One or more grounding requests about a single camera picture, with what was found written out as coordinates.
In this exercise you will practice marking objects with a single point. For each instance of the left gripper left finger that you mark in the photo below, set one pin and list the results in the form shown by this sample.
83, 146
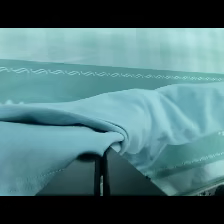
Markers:
75, 180

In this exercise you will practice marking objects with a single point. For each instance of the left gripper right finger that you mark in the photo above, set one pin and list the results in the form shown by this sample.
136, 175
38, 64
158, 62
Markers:
130, 180

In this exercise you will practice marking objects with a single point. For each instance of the light blue shirt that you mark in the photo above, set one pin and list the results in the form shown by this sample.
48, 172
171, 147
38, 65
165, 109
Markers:
66, 133

